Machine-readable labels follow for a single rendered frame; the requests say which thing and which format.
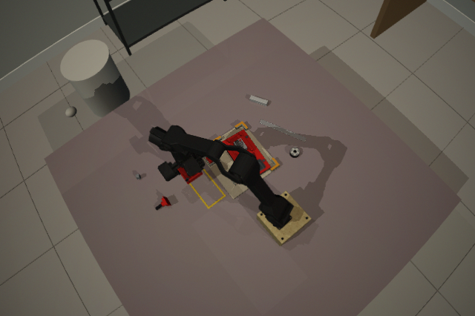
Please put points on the grey flat bar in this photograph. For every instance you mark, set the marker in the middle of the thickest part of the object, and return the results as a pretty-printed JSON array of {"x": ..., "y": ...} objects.
[{"x": 302, "y": 138}]

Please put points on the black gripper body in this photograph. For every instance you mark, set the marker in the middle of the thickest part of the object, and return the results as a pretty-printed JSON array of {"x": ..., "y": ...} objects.
[{"x": 169, "y": 171}]

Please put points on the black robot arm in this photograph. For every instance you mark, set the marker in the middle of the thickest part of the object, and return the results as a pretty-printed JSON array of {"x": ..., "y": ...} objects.
[{"x": 245, "y": 170}]

